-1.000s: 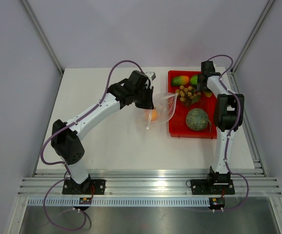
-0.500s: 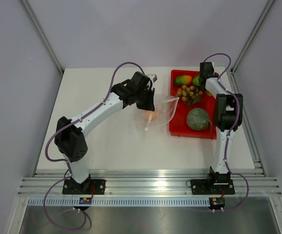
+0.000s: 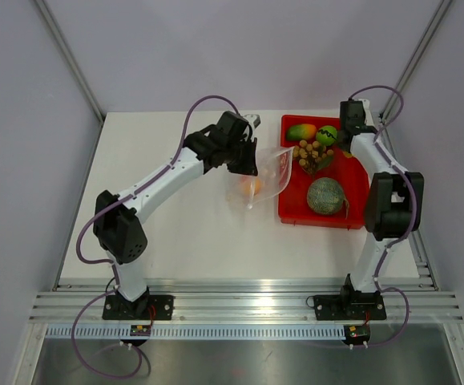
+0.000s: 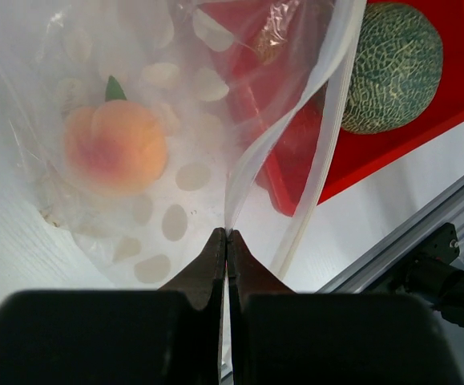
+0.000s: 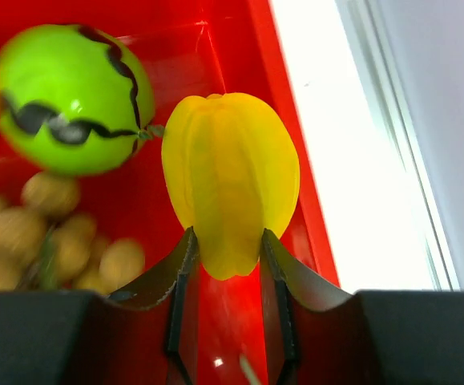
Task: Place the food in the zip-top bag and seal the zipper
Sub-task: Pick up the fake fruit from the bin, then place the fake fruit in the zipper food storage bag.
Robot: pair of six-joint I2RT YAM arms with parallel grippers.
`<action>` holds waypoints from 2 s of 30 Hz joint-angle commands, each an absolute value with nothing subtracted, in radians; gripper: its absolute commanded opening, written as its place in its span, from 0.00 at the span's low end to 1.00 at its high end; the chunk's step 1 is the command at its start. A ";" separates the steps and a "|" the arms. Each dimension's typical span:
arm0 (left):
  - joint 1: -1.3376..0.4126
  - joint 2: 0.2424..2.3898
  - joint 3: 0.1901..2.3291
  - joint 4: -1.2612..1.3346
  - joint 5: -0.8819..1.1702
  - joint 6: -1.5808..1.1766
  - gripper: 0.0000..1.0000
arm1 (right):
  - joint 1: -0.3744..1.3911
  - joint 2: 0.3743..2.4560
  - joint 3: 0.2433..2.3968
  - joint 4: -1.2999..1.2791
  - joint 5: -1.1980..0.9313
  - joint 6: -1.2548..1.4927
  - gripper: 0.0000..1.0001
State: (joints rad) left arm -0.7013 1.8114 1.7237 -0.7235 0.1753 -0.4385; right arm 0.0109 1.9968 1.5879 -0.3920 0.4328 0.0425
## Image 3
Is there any orange peach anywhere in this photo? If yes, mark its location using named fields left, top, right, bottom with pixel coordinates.
left=239, top=177, right=263, bottom=197

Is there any clear zip top bag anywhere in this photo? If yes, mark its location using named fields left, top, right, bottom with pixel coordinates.
left=225, top=147, right=293, bottom=209

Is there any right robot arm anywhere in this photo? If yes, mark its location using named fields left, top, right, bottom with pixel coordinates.
left=337, top=99, right=424, bottom=320

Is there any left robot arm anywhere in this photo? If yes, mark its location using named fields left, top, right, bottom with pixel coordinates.
left=93, top=111, right=260, bottom=321

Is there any green round fruit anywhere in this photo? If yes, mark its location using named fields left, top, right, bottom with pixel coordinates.
left=316, top=125, right=337, bottom=146

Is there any green orange mango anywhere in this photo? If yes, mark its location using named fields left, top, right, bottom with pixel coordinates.
left=285, top=124, right=317, bottom=142

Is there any brown longan bunch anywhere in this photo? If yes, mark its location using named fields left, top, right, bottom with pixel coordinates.
left=293, top=140, right=334, bottom=177

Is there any red plastic tray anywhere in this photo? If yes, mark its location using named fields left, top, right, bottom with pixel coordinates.
left=276, top=115, right=371, bottom=230

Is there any green netted melon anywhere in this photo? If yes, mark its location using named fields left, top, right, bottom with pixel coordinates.
left=306, top=177, right=346, bottom=216

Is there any left controller board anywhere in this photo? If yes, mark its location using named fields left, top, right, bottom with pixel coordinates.
left=130, top=325, right=151, bottom=337

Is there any controller board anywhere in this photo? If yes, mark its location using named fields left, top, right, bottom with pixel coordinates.
left=343, top=323, right=371, bottom=346
left=130, top=325, right=151, bottom=337

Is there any right controller board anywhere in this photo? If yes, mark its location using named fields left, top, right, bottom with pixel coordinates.
left=343, top=323, right=371, bottom=346

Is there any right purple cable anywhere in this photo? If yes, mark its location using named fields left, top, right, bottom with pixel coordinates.
left=347, top=85, right=411, bottom=349

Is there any purple cable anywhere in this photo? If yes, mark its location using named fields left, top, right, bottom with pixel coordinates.
left=347, top=85, right=411, bottom=349
left=71, top=95, right=152, bottom=380

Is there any right frame post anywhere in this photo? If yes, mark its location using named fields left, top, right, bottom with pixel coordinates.
left=378, top=0, right=455, bottom=124

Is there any frame post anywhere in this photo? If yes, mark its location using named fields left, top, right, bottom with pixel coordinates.
left=31, top=0, right=106, bottom=127
left=378, top=0, right=455, bottom=124

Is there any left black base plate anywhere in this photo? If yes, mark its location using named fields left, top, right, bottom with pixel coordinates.
left=102, top=294, right=175, bottom=321

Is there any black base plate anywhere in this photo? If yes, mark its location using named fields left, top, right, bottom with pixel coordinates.
left=102, top=294, right=175, bottom=321
left=312, top=292, right=387, bottom=321

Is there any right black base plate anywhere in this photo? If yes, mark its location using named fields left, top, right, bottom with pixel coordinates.
left=312, top=292, right=387, bottom=321

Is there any aluminium rail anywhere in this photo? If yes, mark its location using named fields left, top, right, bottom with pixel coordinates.
left=30, top=277, right=464, bottom=324

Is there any left frame post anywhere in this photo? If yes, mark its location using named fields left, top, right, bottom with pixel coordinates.
left=31, top=0, right=106, bottom=127

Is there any white slotted cable duct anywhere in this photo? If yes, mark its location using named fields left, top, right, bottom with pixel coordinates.
left=46, top=323, right=345, bottom=341

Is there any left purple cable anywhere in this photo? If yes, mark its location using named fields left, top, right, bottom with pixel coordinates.
left=71, top=95, right=152, bottom=380

